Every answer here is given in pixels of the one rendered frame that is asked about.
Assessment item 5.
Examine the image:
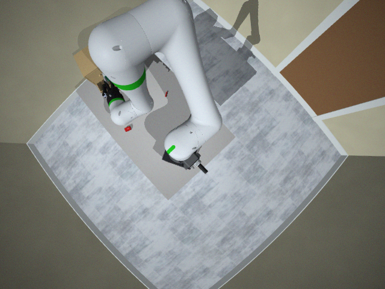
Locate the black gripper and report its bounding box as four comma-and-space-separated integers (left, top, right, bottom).
102, 76, 120, 98

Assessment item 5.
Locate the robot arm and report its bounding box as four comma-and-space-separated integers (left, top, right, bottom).
88, 0, 223, 173

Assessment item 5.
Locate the small tan wooden chest of drawers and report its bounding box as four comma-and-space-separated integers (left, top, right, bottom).
74, 46, 98, 86

